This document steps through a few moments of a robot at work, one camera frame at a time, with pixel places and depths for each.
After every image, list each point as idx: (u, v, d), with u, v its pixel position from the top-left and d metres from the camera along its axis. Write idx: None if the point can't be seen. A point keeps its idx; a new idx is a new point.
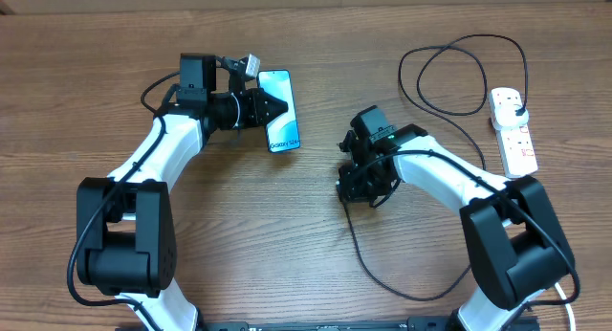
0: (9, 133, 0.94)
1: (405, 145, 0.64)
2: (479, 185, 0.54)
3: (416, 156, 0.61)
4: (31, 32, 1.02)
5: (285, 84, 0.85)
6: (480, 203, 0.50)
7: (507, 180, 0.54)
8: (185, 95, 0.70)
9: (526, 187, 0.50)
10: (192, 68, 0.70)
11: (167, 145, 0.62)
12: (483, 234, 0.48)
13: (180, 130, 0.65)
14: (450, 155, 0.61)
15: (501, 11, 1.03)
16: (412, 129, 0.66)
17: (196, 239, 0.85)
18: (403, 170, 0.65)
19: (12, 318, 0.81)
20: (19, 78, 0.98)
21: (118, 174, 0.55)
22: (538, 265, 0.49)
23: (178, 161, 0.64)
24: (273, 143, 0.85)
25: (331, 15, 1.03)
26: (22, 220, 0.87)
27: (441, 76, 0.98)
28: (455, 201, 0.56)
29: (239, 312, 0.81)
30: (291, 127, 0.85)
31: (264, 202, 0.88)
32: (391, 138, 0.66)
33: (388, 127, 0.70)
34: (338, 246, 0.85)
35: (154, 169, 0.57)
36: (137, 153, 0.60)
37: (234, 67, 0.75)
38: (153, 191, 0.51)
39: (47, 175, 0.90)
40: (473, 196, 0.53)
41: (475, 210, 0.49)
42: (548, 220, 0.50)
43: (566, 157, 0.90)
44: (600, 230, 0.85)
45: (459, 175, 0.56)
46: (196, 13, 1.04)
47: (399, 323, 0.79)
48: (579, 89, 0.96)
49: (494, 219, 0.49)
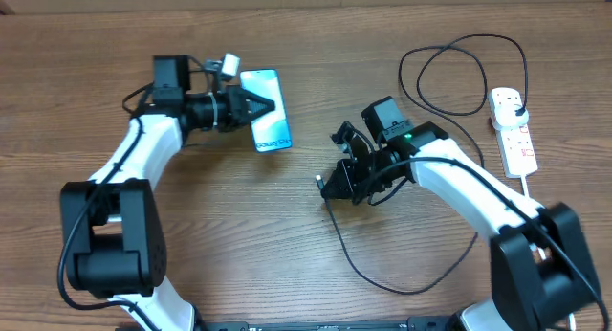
0: (9, 133, 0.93)
1: (425, 149, 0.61)
2: (510, 209, 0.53)
3: (436, 164, 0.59)
4: (30, 32, 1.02)
5: (271, 83, 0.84)
6: (511, 232, 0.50)
7: (538, 207, 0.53)
8: (162, 95, 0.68)
9: (559, 217, 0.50)
10: (164, 67, 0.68)
11: (146, 143, 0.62)
12: (513, 267, 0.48)
13: (157, 128, 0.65)
14: (474, 166, 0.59)
15: (501, 11, 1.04)
16: (431, 127, 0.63)
17: (196, 239, 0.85)
18: (418, 175, 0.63)
19: (13, 318, 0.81)
20: (18, 78, 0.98)
21: (98, 176, 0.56)
22: (563, 296, 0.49)
23: (159, 159, 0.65)
24: (260, 142, 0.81)
25: (332, 15, 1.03)
26: (22, 220, 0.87)
27: (441, 76, 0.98)
28: (478, 220, 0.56)
29: (239, 313, 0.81)
30: (279, 126, 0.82)
31: (264, 202, 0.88)
32: (408, 137, 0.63)
33: (403, 121, 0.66)
34: (338, 245, 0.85)
35: (136, 168, 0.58)
36: (117, 154, 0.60)
37: (213, 68, 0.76)
38: (137, 189, 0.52)
39: (47, 175, 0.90)
40: (503, 221, 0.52)
41: (506, 242, 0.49)
42: (579, 252, 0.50)
43: (566, 157, 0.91)
44: (599, 230, 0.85)
45: (487, 195, 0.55)
46: (197, 13, 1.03)
47: (399, 323, 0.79)
48: (579, 90, 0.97)
49: (526, 252, 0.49)
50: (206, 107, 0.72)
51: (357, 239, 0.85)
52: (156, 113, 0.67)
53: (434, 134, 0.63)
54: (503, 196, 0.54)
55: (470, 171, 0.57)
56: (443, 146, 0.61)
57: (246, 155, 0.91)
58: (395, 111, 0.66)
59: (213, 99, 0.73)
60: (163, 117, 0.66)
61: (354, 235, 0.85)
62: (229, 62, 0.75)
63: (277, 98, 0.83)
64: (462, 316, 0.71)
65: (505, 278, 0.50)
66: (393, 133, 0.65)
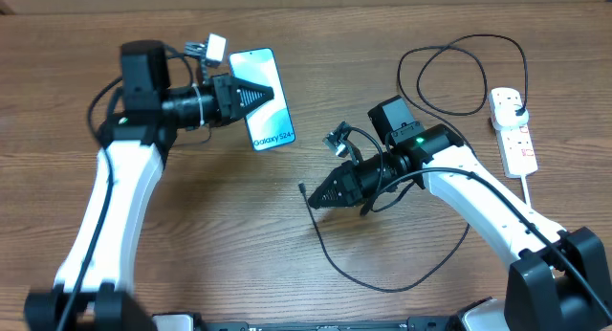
0: (8, 133, 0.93)
1: (438, 156, 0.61)
2: (531, 232, 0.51)
3: (451, 175, 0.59)
4: (30, 32, 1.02)
5: (265, 67, 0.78)
6: (530, 257, 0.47)
7: (560, 231, 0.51)
8: (134, 102, 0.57)
9: (580, 241, 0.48)
10: (136, 65, 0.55)
11: (119, 206, 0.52)
12: (535, 295, 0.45)
13: (131, 172, 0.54)
14: (491, 179, 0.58)
15: (501, 11, 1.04)
16: (445, 130, 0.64)
17: (196, 239, 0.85)
18: (430, 185, 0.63)
19: (12, 318, 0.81)
20: (19, 78, 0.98)
21: (67, 277, 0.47)
22: (579, 321, 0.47)
23: (139, 209, 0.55)
24: (258, 140, 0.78)
25: (332, 15, 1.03)
26: (22, 220, 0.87)
27: (441, 76, 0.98)
28: (494, 239, 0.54)
29: (239, 313, 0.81)
30: (278, 118, 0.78)
31: (264, 202, 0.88)
32: (420, 141, 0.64)
33: (412, 122, 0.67)
34: (338, 244, 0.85)
35: (110, 261, 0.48)
36: (87, 228, 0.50)
37: (196, 52, 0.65)
38: (115, 299, 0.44)
39: (47, 175, 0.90)
40: (524, 244, 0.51)
41: (528, 268, 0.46)
42: (600, 278, 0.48)
43: (566, 157, 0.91)
44: (600, 230, 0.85)
45: (506, 215, 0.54)
46: (197, 12, 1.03)
47: (399, 323, 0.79)
48: (579, 90, 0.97)
49: (548, 278, 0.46)
50: (187, 105, 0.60)
51: (357, 239, 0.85)
52: (129, 135, 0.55)
53: (448, 140, 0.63)
54: (524, 219, 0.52)
55: (488, 186, 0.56)
56: (457, 156, 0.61)
57: (246, 155, 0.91)
58: (404, 112, 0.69)
59: (198, 93, 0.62)
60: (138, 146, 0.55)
61: (355, 235, 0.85)
62: (213, 45, 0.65)
63: (273, 82, 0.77)
64: (461, 317, 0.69)
65: (524, 305, 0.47)
66: (402, 135, 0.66)
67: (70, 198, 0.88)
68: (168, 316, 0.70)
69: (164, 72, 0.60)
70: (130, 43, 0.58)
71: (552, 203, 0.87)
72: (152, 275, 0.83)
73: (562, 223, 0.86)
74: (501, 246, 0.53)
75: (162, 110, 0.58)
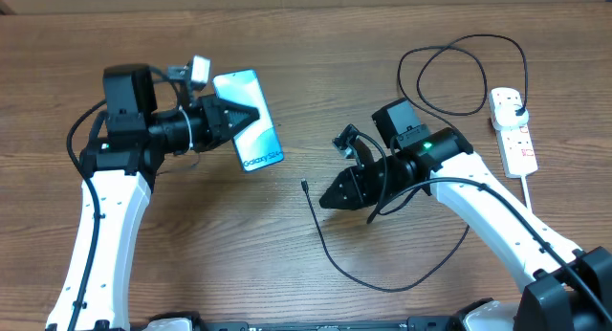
0: (9, 133, 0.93)
1: (447, 164, 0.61)
2: (545, 252, 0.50)
3: (461, 186, 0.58)
4: (31, 32, 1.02)
5: (249, 87, 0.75)
6: (546, 279, 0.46)
7: (577, 251, 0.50)
8: (119, 125, 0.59)
9: (597, 261, 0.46)
10: (120, 87, 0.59)
11: (108, 242, 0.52)
12: (550, 318, 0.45)
13: (117, 206, 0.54)
14: (504, 192, 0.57)
15: (500, 11, 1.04)
16: (451, 135, 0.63)
17: (196, 239, 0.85)
18: (439, 195, 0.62)
19: (12, 318, 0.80)
20: (19, 78, 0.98)
21: (59, 320, 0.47)
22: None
23: (128, 241, 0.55)
24: (247, 160, 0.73)
25: (332, 15, 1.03)
26: (22, 220, 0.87)
27: (441, 76, 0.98)
28: (506, 254, 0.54)
29: (239, 312, 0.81)
30: (267, 138, 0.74)
31: (265, 202, 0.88)
32: (427, 146, 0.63)
33: (419, 127, 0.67)
34: (338, 244, 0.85)
35: (102, 302, 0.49)
36: (76, 266, 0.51)
37: (179, 76, 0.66)
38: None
39: (47, 175, 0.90)
40: (537, 264, 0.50)
41: (542, 292, 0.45)
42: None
43: (566, 157, 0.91)
44: (600, 229, 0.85)
45: (519, 232, 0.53)
46: (197, 13, 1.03)
47: (399, 323, 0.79)
48: (579, 89, 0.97)
49: (563, 302, 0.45)
50: (177, 129, 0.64)
51: (358, 239, 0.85)
52: (114, 161, 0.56)
53: (456, 144, 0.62)
54: (538, 237, 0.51)
55: (501, 200, 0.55)
56: (469, 163, 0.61)
57: None
58: (409, 116, 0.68)
59: (185, 115, 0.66)
60: (122, 174, 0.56)
61: (356, 235, 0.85)
62: (197, 67, 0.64)
63: (257, 102, 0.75)
64: (464, 319, 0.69)
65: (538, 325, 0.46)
66: (406, 140, 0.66)
67: (70, 198, 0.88)
68: (165, 323, 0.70)
69: (150, 95, 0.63)
70: (115, 67, 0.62)
71: (552, 203, 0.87)
72: (152, 275, 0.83)
73: (562, 223, 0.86)
74: (513, 262, 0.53)
75: (146, 132, 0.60)
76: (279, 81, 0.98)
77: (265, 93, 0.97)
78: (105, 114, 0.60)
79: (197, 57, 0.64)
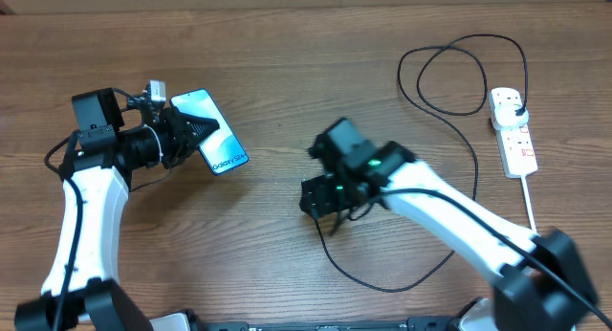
0: (9, 133, 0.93)
1: (394, 179, 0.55)
2: (503, 244, 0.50)
3: (412, 197, 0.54)
4: (31, 32, 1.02)
5: (205, 103, 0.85)
6: (511, 274, 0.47)
7: (532, 236, 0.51)
8: (90, 139, 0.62)
9: (556, 245, 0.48)
10: (88, 108, 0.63)
11: (94, 216, 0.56)
12: (523, 312, 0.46)
13: (98, 191, 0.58)
14: (453, 191, 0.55)
15: (501, 11, 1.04)
16: (397, 148, 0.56)
17: (196, 239, 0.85)
18: (393, 207, 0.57)
19: (13, 318, 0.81)
20: (19, 78, 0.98)
21: (54, 286, 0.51)
22: (568, 321, 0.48)
23: (113, 221, 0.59)
24: (215, 164, 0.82)
25: (332, 15, 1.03)
26: (22, 221, 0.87)
27: (441, 76, 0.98)
28: (470, 256, 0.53)
29: (239, 313, 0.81)
30: (229, 143, 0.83)
31: (265, 202, 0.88)
32: (375, 164, 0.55)
33: (363, 142, 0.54)
34: (338, 245, 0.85)
35: (94, 265, 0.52)
36: (65, 241, 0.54)
37: (139, 101, 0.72)
38: (102, 295, 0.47)
39: (47, 175, 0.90)
40: (499, 258, 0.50)
41: (513, 288, 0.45)
42: (578, 273, 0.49)
43: (566, 157, 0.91)
44: (600, 230, 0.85)
45: (478, 231, 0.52)
46: (197, 13, 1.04)
47: (399, 323, 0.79)
48: (579, 89, 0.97)
49: (532, 291, 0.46)
50: (146, 143, 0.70)
51: (357, 239, 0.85)
52: (89, 165, 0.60)
53: (401, 155, 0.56)
54: (495, 232, 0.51)
55: (454, 204, 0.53)
56: (417, 173, 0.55)
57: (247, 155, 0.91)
58: (354, 133, 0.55)
59: (152, 131, 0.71)
60: (99, 169, 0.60)
61: (353, 235, 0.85)
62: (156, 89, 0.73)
63: (216, 114, 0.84)
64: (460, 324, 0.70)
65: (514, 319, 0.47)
66: (357, 159, 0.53)
67: None
68: (163, 318, 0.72)
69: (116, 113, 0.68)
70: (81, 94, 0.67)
71: (551, 204, 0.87)
72: (152, 275, 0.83)
73: (561, 223, 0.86)
74: (477, 263, 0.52)
75: (117, 142, 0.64)
76: (279, 81, 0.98)
77: (265, 93, 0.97)
78: (76, 133, 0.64)
79: (153, 81, 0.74)
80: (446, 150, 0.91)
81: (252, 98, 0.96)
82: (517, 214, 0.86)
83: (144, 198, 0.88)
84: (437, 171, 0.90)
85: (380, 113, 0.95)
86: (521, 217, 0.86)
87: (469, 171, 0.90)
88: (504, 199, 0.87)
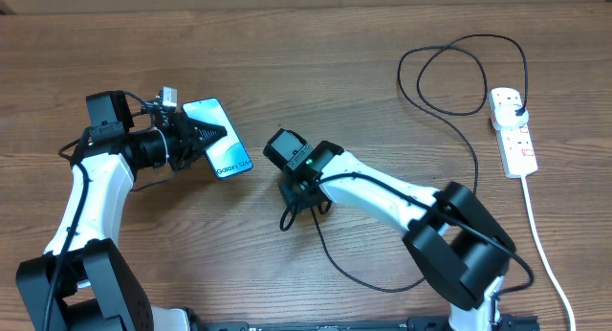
0: (9, 133, 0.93)
1: (327, 169, 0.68)
2: (411, 204, 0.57)
3: (340, 181, 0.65)
4: (31, 32, 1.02)
5: (215, 111, 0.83)
6: (418, 227, 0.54)
7: (433, 192, 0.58)
8: (100, 133, 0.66)
9: (453, 197, 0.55)
10: (100, 105, 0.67)
11: (98, 194, 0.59)
12: (433, 258, 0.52)
13: (103, 171, 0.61)
14: (370, 169, 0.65)
15: (501, 11, 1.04)
16: (327, 147, 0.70)
17: (195, 239, 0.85)
18: (330, 194, 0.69)
19: (13, 318, 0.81)
20: (19, 78, 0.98)
21: (54, 248, 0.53)
22: (486, 265, 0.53)
23: (115, 202, 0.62)
24: (220, 168, 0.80)
25: (332, 16, 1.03)
26: (22, 221, 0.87)
27: (441, 76, 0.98)
28: (391, 222, 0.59)
29: (239, 313, 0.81)
30: (235, 150, 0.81)
31: (265, 203, 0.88)
32: (310, 162, 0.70)
33: (302, 147, 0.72)
34: (337, 245, 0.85)
35: (94, 233, 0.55)
36: (69, 213, 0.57)
37: (153, 106, 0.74)
38: (101, 253, 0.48)
39: (47, 175, 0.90)
40: (409, 216, 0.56)
41: (418, 238, 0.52)
42: (481, 219, 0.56)
43: (566, 157, 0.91)
44: (600, 230, 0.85)
45: (389, 197, 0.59)
46: (197, 13, 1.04)
47: (399, 323, 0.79)
48: (579, 90, 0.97)
49: (436, 238, 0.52)
50: (153, 143, 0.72)
51: (357, 239, 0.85)
52: (98, 152, 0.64)
53: (331, 151, 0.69)
54: (402, 194, 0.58)
55: (369, 178, 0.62)
56: (342, 162, 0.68)
57: None
58: (294, 141, 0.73)
59: (162, 134, 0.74)
60: (107, 156, 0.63)
61: (353, 235, 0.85)
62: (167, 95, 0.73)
63: (225, 122, 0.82)
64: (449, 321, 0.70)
65: (431, 270, 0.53)
66: (296, 162, 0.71)
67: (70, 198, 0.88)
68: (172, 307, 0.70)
69: (126, 113, 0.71)
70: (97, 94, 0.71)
71: (551, 204, 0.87)
72: (152, 275, 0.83)
73: (561, 223, 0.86)
74: (397, 226, 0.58)
75: (125, 136, 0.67)
76: (279, 81, 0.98)
77: (265, 93, 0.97)
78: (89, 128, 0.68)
79: (166, 88, 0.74)
80: (446, 150, 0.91)
81: (252, 98, 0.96)
82: (517, 214, 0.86)
83: (144, 198, 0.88)
84: (437, 171, 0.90)
85: (380, 113, 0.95)
86: (521, 217, 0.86)
87: (469, 171, 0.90)
88: (504, 199, 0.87)
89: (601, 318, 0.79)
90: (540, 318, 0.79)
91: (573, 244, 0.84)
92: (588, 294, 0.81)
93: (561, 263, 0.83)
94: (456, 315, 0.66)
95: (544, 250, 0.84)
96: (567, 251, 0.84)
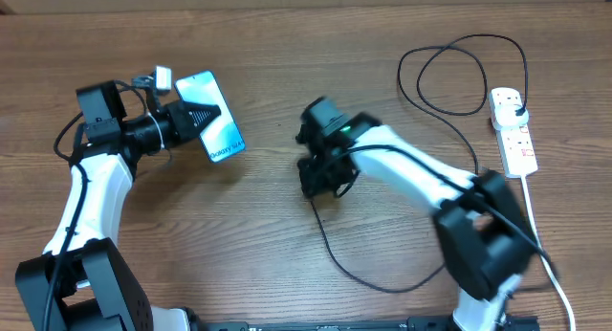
0: (8, 133, 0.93)
1: (361, 139, 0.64)
2: (446, 185, 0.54)
3: (375, 151, 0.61)
4: (31, 32, 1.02)
5: (208, 87, 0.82)
6: (449, 206, 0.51)
7: (469, 176, 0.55)
8: (97, 131, 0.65)
9: (492, 185, 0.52)
10: (93, 101, 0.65)
11: (96, 194, 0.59)
12: (458, 239, 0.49)
13: (102, 172, 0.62)
14: (407, 145, 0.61)
15: (500, 11, 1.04)
16: (366, 120, 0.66)
17: (196, 239, 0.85)
18: (360, 165, 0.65)
19: (13, 318, 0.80)
20: (19, 78, 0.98)
21: (54, 247, 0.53)
22: (510, 256, 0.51)
23: (114, 202, 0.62)
24: (213, 152, 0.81)
25: (332, 15, 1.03)
26: (22, 220, 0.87)
27: (441, 76, 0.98)
28: (421, 198, 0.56)
29: (239, 313, 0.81)
30: (229, 131, 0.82)
31: (265, 202, 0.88)
32: (346, 130, 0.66)
33: (339, 117, 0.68)
34: (338, 245, 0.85)
35: (92, 232, 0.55)
36: (68, 213, 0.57)
37: (143, 83, 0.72)
38: (100, 253, 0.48)
39: (47, 175, 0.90)
40: (442, 196, 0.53)
41: (446, 217, 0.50)
42: (515, 212, 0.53)
43: (566, 157, 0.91)
44: (600, 230, 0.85)
45: (426, 174, 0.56)
46: (196, 13, 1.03)
47: (399, 323, 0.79)
48: (579, 90, 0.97)
49: (466, 222, 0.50)
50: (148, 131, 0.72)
51: (358, 239, 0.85)
52: (97, 153, 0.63)
53: (368, 123, 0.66)
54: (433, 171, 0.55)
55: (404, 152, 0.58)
56: (380, 132, 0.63)
57: (246, 155, 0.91)
58: (330, 108, 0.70)
59: (154, 120, 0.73)
60: (105, 157, 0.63)
61: (353, 235, 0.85)
62: (161, 76, 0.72)
63: (219, 100, 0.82)
64: (454, 317, 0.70)
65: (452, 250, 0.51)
66: (332, 129, 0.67)
67: None
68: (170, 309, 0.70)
69: (120, 104, 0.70)
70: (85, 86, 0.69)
71: (551, 203, 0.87)
72: (152, 275, 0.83)
73: (561, 223, 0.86)
74: (426, 203, 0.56)
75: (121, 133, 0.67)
76: (278, 80, 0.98)
77: (265, 93, 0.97)
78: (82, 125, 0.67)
79: (160, 67, 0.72)
80: (446, 150, 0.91)
81: (252, 98, 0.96)
82: None
83: (144, 197, 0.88)
84: None
85: (379, 113, 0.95)
86: None
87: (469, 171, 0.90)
88: None
89: (601, 318, 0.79)
90: (540, 318, 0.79)
91: (572, 244, 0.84)
92: (589, 294, 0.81)
93: (562, 263, 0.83)
94: (463, 310, 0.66)
95: (544, 250, 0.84)
96: (567, 251, 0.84)
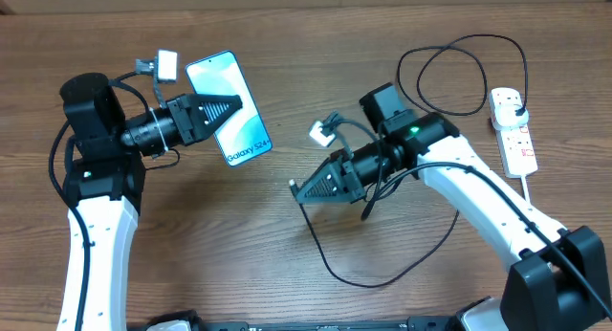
0: (9, 133, 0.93)
1: (427, 143, 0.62)
2: (531, 231, 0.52)
3: (448, 169, 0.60)
4: (31, 32, 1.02)
5: (228, 73, 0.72)
6: (532, 258, 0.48)
7: (560, 230, 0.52)
8: (93, 150, 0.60)
9: (582, 242, 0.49)
10: (84, 120, 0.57)
11: (101, 267, 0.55)
12: (535, 297, 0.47)
13: (106, 232, 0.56)
14: (489, 173, 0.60)
15: (500, 11, 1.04)
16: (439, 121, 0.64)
17: (195, 239, 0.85)
18: (426, 177, 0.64)
19: (13, 318, 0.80)
20: (19, 78, 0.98)
21: None
22: (574, 316, 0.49)
23: (121, 265, 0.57)
24: (230, 153, 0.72)
25: (332, 15, 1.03)
26: (22, 220, 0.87)
27: (441, 76, 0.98)
28: (493, 236, 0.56)
29: (239, 313, 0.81)
30: (251, 127, 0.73)
31: (265, 202, 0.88)
32: (414, 130, 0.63)
33: (405, 110, 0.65)
34: (338, 245, 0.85)
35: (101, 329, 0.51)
36: (73, 296, 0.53)
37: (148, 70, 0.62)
38: None
39: (47, 175, 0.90)
40: (523, 246, 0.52)
41: (528, 270, 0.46)
42: (601, 275, 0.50)
43: (566, 157, 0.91)
44: (600, 230, 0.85)
45: (507, 213, 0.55)
46: (197, 13, 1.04)
47: (399, 323, 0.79)
48: (579, 90, 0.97)
49: (548, 279, 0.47)
50: (149, 136, 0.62)
51: (358, 239, 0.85)
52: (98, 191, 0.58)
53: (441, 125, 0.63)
54: (523, 218, 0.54)
55: (486, 181, 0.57)
56: (454, 145, 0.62)
57: None
58: (396, 99, 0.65)
59: (155, 116, 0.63)
60: (107, 199, 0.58)
61: (353, 235, 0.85)
62: (164, 62, 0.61)
63: (240, 90, 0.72)
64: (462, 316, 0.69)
65: (522, 301, 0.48)
66: (395, 124, 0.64)
67: None
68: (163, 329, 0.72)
69: (113, 107, 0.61)
70: (72, 88, 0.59)
71: (551, 203, 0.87)
72: (152, 275, 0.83)
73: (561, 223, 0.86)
74: (499, 243, 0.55)
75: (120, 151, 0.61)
76: (279, 81, 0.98)
77: (265, 94, 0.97)
78: (75, 141, 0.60)
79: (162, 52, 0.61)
80: None
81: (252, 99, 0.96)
82: None
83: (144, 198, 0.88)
84: None
85: None
86: None
87: None
88: None
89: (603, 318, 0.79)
90: None
91: None
92: None
93: None
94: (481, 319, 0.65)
95: None
96: None
